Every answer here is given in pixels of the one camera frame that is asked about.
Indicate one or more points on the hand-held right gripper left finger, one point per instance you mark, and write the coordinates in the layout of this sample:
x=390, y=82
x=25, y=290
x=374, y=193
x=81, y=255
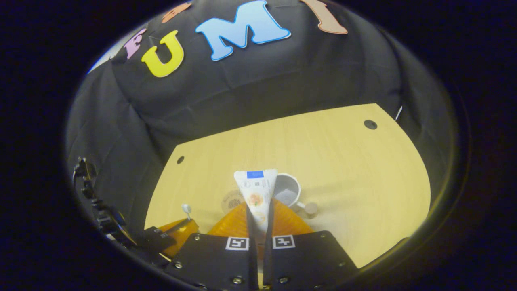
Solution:
x=214, y=258

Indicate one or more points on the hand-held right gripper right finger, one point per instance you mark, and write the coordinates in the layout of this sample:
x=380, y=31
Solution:
x=307, y=258

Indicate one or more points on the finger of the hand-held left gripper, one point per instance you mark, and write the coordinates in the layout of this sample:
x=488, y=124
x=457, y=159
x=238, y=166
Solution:
x=181, y=236

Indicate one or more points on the pale green toothbrush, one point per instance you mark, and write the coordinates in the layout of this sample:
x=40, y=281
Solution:
x=186, y=208

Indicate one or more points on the round wooden coaster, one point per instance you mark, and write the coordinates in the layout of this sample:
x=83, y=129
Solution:
x=230, y=202

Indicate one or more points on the white cup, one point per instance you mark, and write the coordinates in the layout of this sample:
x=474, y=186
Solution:
x=288, y=196

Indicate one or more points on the white toothpaste tube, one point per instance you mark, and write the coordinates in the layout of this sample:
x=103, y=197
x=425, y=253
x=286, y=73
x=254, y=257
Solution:
x=256, y=194

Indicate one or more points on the black backdrop cloth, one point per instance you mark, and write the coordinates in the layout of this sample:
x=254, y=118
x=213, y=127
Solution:
x=282, y=72

